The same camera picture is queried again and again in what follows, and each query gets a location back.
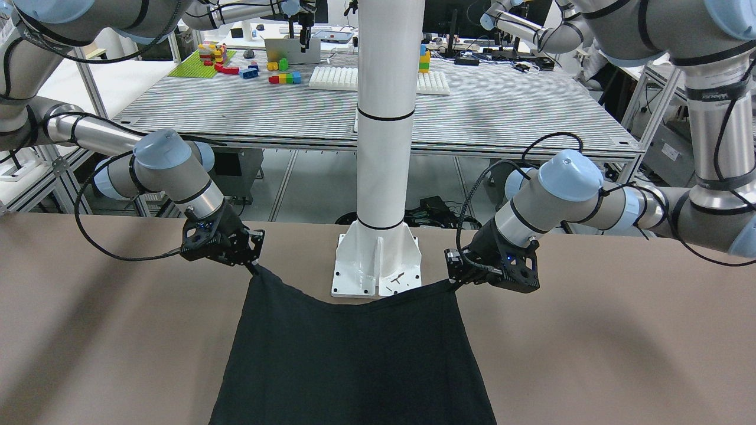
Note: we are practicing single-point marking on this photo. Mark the colourful building block stack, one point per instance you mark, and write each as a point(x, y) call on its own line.
point(424, 59)

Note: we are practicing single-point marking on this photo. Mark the striped aluminium work table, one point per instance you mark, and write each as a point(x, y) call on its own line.
point(568, 187)

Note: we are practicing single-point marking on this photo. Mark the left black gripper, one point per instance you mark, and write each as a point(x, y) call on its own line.
point(486, 243)

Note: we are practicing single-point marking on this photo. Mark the black t-shirt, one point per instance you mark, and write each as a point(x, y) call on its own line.
point(405, 359)

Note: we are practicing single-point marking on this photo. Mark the grey control box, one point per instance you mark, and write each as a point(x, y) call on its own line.
point(235, 171)

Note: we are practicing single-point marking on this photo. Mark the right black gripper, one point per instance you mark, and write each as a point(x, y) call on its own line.
point(233, 226)

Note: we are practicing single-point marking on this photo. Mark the green building block baseplate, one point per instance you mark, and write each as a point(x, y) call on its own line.
point(197, 66)

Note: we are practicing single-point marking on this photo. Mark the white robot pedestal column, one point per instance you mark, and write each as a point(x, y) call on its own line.
point(379, 256)

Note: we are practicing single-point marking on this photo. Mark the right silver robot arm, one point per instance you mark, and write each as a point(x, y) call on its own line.
point(46, 32)

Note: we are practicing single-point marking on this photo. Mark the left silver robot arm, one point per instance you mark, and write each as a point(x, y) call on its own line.
point(711, 44)

